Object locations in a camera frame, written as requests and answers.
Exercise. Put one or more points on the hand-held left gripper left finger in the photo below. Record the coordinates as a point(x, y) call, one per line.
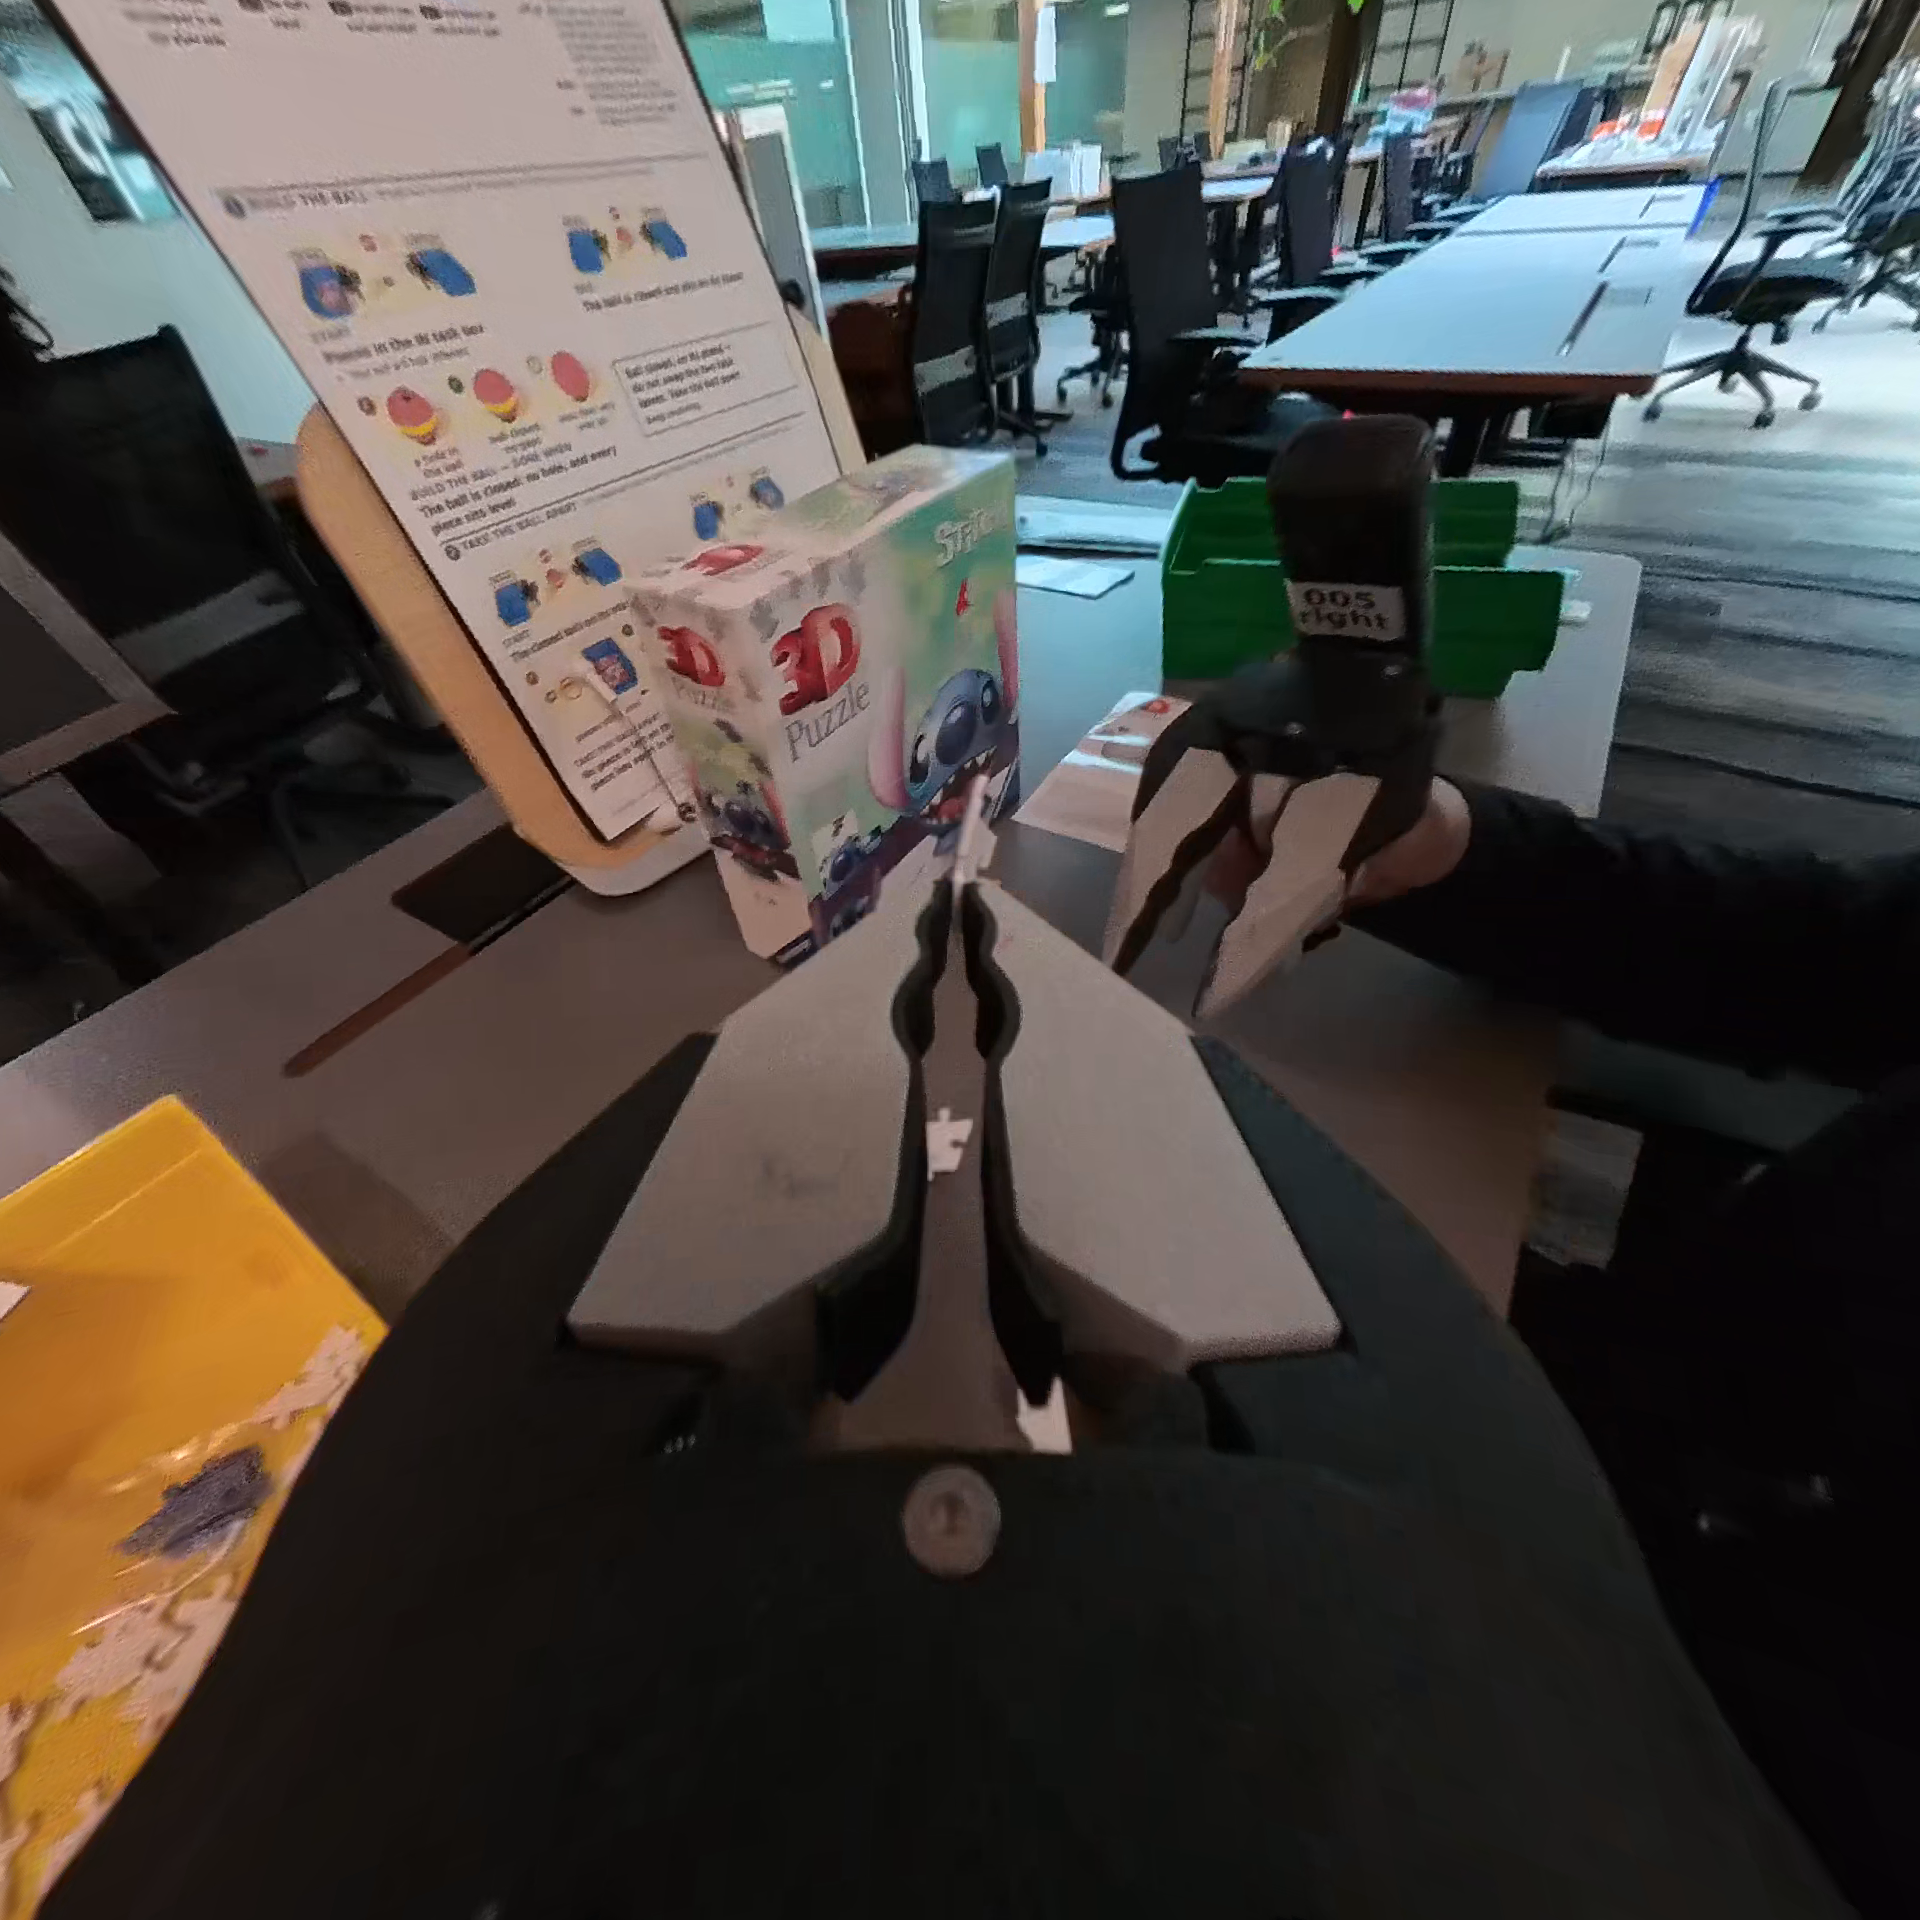
point(750, 1185)

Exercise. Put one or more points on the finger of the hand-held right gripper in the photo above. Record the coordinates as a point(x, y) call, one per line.
point(1300, 885)
point(1179, 833)

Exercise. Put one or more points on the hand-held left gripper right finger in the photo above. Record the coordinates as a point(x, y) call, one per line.
point(1156, 1185)

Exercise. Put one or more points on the person's right forearm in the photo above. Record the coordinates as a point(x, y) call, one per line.
point(1651, 930)

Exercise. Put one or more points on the printed cardboard puzzle box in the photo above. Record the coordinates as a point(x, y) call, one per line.
point(855, 675)

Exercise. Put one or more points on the pile of puzzle pieces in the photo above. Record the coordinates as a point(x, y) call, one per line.
point(150, 1621)

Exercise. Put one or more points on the person's right hand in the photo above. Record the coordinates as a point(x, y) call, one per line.
point(1417, 848)

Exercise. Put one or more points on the printed paper leaflet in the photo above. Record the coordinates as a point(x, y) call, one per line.
point(1089, 779)

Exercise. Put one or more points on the green plastic bin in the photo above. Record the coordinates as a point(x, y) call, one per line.
point(1231, 517)
point(1231, 629)

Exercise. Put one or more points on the long office desk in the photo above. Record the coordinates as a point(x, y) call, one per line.
point(1471, 317)

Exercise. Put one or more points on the black office chair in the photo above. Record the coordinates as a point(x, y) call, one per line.
point(1757, 283)
point(150, 525)
point(1184, 301)
point(1021, 301)
point(953, 317)

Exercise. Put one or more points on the white paper sheet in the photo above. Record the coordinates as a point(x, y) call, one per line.
point(1072, 576)

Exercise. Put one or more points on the yellow plastic bin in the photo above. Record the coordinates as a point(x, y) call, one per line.
point(136, 1243)

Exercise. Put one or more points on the person's torso in dark clothing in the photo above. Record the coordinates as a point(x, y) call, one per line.
point(1725, 1501)

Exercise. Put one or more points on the cream board stand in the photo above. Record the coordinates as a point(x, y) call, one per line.
point(389, 599)

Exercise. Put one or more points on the white instruction board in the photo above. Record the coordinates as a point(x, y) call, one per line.
point(451, 301)

